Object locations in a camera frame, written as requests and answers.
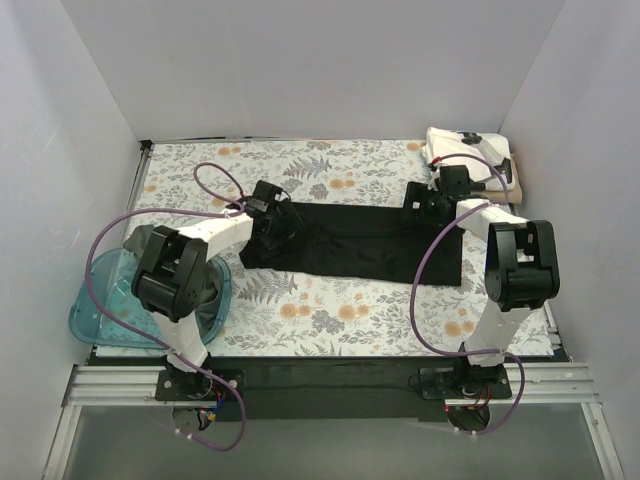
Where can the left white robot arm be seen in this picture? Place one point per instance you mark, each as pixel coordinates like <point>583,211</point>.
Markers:
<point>187,353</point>

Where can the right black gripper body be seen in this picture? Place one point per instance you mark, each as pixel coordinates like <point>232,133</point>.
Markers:
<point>422,203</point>

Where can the aluminium rail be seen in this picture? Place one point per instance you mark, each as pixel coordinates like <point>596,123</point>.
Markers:
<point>323,388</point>

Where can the floral table cloth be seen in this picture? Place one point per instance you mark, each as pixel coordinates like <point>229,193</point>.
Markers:
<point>286,314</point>

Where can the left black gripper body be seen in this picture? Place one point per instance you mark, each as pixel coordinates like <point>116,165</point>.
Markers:
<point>279,226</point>

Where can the teal plastic basket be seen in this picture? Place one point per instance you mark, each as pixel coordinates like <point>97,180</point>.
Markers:
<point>111,276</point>

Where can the white printed folded t shirt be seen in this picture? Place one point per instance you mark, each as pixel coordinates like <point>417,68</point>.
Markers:
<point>487,156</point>

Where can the black t shirt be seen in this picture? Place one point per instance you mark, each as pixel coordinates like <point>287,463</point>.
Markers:
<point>368,242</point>

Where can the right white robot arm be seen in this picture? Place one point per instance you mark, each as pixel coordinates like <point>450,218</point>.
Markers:
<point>521,275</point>

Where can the grey t shirt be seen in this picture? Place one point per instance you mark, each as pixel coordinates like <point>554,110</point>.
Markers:
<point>210,295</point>

